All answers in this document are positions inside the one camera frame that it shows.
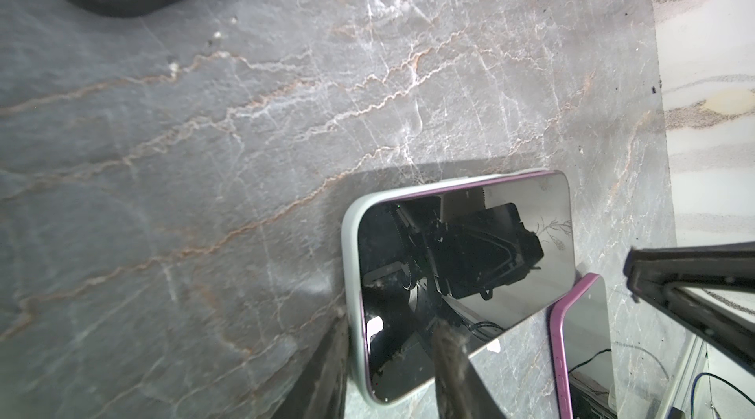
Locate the light blue phone case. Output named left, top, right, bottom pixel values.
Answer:
left=340, top=167, right=556, bottom=408

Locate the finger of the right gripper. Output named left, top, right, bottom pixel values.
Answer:
left=623, top=242, right=754, bottom=372

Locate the black smartphone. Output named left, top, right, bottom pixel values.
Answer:
left=549, top=273, right=617, bottom=418
left=356, top=169, right=578, bottom=403

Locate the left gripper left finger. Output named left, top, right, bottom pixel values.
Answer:
left=273, top=316, right=350, bottom=419

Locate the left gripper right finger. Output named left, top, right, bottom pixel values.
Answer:
left=432, top=324, right=506, bottom=419

